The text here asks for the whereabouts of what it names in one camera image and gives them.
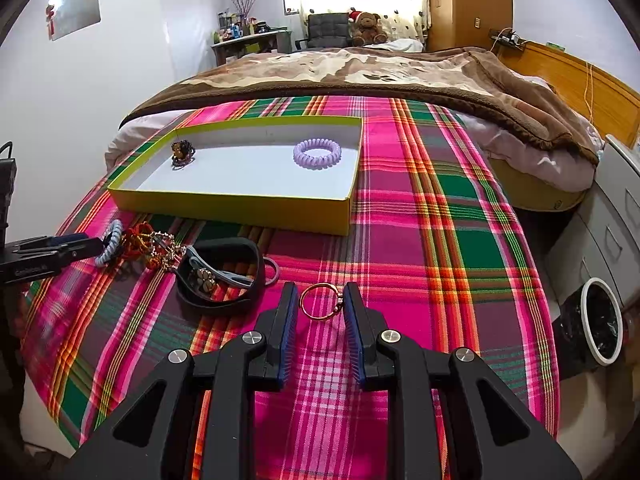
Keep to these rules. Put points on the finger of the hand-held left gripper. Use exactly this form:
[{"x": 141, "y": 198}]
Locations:
[
  {"x": 65, "y": 239},
  {"x": 82, "y": 251}
]

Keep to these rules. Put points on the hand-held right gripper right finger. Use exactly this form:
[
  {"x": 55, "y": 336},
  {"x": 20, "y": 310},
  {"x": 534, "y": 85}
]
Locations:
[{"x": 352, "y": 332}]

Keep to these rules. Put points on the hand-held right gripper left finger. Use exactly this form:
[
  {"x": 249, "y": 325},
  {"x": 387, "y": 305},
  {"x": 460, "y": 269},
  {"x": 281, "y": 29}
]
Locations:
[{"x": 286, "y": 332}]

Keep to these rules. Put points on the black wide band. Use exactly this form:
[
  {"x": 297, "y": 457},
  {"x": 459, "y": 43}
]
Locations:
[{"x": 247, "y": 260}]

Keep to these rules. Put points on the gold hair clip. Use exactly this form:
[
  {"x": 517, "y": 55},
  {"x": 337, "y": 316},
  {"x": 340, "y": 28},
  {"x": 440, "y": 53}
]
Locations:
[{"x": 167, "y": 255}]

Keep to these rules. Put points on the yellow-green cardboard box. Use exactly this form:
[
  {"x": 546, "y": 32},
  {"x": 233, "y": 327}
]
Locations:
[{"x": 240, "y": 180}]

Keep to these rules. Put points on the pink green plaid cloth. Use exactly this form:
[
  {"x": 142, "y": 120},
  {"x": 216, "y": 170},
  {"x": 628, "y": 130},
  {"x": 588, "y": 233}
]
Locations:
[{"x": 415, "y": 260}]

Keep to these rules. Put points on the yellow bed base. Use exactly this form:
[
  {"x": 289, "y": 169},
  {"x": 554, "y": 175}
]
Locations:
[{"x": 545, "y": 197}]

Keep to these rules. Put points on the white rimmed trash bin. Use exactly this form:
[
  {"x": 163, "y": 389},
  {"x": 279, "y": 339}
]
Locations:
[{"x": 602, "y": 320}]

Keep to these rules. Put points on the pale pink bed quilt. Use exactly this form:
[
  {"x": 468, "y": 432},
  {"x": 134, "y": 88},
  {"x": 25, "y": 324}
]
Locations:
[{"x": 540, "y": 160}]

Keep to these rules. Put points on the brown printed blanket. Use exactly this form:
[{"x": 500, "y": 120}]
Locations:
[{"x": 400, "y": 77}]

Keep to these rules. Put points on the bottles on desk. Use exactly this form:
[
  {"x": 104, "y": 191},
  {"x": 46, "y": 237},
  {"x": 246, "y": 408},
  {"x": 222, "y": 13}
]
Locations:
[{"x": 235, "y": 27}]

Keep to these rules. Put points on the grey desk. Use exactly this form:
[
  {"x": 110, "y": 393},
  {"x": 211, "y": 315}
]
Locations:
[{"x": 255, "y": 40}]

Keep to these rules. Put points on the white nightstand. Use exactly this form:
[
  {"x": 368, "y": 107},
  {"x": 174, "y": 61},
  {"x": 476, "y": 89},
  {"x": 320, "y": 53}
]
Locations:
[{"x": 610, "y": 220}]

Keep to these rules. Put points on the white pillow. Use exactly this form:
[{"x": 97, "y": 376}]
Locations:
[{"x": 400, "y": 45}]

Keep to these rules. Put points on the brown teddy bear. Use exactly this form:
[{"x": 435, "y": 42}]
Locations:
[{"x": 367, "y": 27}]

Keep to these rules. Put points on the dark grey chair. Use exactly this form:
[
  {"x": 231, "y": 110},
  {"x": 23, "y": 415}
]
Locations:
[{"x": 327, "y": 27}]

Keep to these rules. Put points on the white power strip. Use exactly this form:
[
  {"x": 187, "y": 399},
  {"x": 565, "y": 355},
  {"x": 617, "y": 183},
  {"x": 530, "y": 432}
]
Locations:
[{"x": 507, "y": 38}]

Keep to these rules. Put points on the wooden headboard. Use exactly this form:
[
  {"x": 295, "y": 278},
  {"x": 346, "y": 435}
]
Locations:
[{"x": 575, "y": 80}]

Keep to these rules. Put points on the wooden wardrobe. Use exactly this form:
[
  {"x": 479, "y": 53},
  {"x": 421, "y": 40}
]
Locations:
[{"x": 467, "y": 0}]

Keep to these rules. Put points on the shiny wall sheet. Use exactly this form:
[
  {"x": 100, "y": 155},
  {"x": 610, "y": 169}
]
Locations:
[{"x": 75, "y": 7}]

